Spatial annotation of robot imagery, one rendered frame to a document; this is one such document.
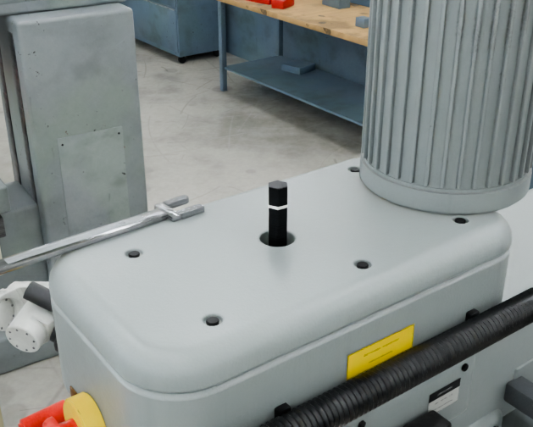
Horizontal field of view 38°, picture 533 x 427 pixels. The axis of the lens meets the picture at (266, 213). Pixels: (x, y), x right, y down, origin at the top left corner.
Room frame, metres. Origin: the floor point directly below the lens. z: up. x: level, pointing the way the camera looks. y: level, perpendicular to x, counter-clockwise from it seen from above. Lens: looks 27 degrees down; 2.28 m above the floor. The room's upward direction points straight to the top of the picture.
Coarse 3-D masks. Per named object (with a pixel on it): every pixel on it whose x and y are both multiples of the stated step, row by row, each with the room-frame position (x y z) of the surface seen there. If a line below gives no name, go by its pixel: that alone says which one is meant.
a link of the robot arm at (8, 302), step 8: (8, 288) 1.21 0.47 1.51; (16, 288) 1.21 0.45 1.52; (24, 288) 1.21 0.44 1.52; (48, 288) 1.19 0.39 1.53; (0, 296) 1.19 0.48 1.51; (8, 296) 1.20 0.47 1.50; (16, 296) 1.21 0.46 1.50; (0, 304) 1.19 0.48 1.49; (8, 304) 1.20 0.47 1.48; (16, 304) 1.21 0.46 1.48; (24, 304) 1.21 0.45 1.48; (0, 312) 1.18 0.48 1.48; (8, 312) 1.20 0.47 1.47; (16, 312) 1.21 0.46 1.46; (0, 320) 1.17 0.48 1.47; (8, 320) 1.19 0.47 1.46; (0, 328) 1.17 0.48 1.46
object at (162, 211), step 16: (160, 208) 0.77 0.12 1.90; (192, 208) 0.77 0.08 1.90; (112, 224) 0.73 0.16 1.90; (128, 224) 0.73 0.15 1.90; (144, 224) 0.74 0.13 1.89; (64, 240) 0.70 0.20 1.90; (80, 240) 0.70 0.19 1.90; (96, 240) 0.70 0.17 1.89; (16, 256) 0.66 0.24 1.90; (32, 256) 0.66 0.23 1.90; (48, 256) 0.67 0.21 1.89; (0, 272) 0.64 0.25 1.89
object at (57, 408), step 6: (60, 402) 0.67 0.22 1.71; (48, 408) 0.66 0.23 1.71; (54, 408) 0.66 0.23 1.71; (60, 408) 0.66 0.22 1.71; (36, 414) 0.65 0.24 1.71; (42, 414) 0.65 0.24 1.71; (48, 414) 0.65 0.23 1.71; (54, 414) 0.65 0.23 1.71; (60, 414) 0.65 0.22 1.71; (24, 420) 0.64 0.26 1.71; (30, 420) 0.64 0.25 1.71; (36, 420) 0.64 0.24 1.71; (42, 420) 0.64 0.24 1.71; (60, 420) 0.65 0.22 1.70; (24, 426) 0.63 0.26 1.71; (30, 426) 0.64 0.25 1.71; (36, 426) 0.64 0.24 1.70
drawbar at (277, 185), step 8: (272, 184) 0.71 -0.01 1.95; (280, 184) 0.71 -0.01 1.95; (272, 192) 0.71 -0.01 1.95; (280, 192) 0.70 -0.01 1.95; (272, 200) 0.71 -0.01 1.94; (280, 200) 0.70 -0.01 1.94; (272, 208) 0.71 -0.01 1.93; (272, 216) 0.71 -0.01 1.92; (280, 216) 0.70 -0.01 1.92; (272, 224) 0.71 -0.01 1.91; (280, 224) 0.70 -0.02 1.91; (272, 232) 0.71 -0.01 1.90; (280, 232) 0.70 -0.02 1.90; (272, 240) 0.71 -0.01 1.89; (280, 240) 0.70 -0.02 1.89
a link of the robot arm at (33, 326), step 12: (36, 288) 1.14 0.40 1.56; (36, 300) 1.13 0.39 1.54; (48, 300) 1.13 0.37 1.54; (24, 312) 1.13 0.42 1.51; (36, 312) 1.14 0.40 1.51; (48, 312) 1.14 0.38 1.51; (12, 324) 1.11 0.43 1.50; (24, 324) 1.10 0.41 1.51; (36, 324) 1.11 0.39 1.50; (48, 324) 1.12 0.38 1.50; (12, 336) 1.11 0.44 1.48; (24, 336) 1.10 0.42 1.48; (36, 336) 1.10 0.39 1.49; (48, 336) 1.13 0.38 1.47; (24, 348) 1.11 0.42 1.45; (36, 348) 1.10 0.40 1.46
